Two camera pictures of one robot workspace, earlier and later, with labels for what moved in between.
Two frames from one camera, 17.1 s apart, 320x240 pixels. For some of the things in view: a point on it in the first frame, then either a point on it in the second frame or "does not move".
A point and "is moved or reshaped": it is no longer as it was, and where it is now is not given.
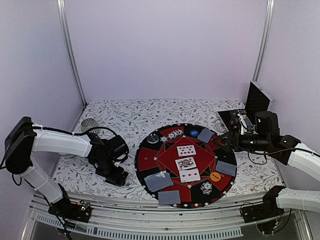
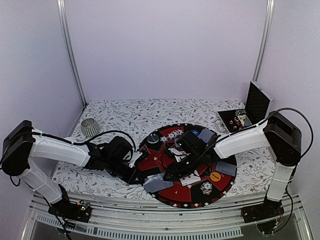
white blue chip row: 172,135 does not move
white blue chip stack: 206,188 does not move
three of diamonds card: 189,175 is moved or reshaped
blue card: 206,135 does not move
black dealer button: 153,138 does not move
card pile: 158,181 does not move
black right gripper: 230,142 -> 176,172
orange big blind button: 215,176 does not move
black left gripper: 115,179 -> 130,179
